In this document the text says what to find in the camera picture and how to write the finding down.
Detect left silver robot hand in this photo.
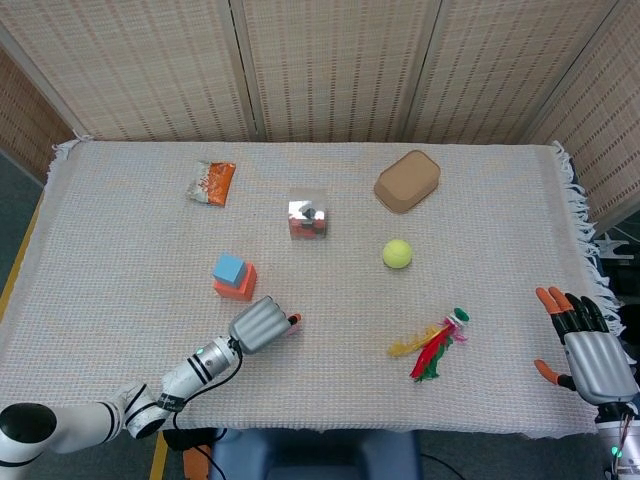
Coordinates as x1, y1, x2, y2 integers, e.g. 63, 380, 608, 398
227, 295, 303, 356

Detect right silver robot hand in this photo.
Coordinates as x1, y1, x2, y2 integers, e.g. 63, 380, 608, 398
533, 285, 640, 405

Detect medium blue foam cube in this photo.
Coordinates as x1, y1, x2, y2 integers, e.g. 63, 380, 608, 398
212, 253, 248, 290

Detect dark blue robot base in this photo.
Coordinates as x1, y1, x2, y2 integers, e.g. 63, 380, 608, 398
209, 427, 421, 480

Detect large orange foam cube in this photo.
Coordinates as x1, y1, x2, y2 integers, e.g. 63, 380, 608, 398
212, 263, 259, 303

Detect beige woven tablecloth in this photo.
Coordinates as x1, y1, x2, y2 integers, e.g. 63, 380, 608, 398
0, 138, 627, 441

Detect clear box of pompoms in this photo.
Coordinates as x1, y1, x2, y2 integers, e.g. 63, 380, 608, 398
287, 188, 329, 242

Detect white stand behind table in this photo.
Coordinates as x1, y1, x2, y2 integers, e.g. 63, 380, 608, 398
593, 237, 635, 262

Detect orange snack packet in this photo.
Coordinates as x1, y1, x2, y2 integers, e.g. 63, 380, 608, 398
186, 159, 237, 208

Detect orange object under table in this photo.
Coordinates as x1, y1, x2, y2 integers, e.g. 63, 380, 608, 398
180, 446, 212, 480

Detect yellow tennis ball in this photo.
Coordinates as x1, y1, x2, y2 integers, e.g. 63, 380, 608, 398
382, 238, 414, 270

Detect colourful feather shuttlecock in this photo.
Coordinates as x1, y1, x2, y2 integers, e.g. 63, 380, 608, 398
387, 306, 471, 384

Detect brown paper tray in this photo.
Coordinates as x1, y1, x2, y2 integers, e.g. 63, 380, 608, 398
373, 149, 442, 216

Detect woven folding screen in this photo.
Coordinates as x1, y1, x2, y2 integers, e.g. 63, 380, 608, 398
0, 0, 640, 224

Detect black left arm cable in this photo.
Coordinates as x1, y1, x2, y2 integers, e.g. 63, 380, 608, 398
172, 337, 245, 432

